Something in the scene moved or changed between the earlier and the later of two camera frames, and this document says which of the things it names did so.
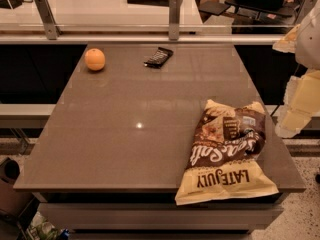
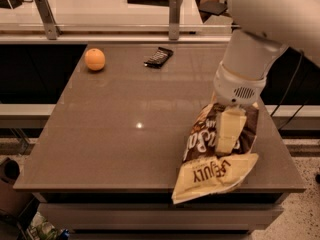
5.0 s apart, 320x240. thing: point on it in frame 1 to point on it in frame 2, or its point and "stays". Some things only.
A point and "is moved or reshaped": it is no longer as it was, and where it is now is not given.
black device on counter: (13, 3) stays
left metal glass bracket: (52, 30) stays
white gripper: (309, 45) to (236, 88)
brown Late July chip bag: (224, 159) is moved or reshaped
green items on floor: (40, 228) stays
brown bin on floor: (12, 201) stays
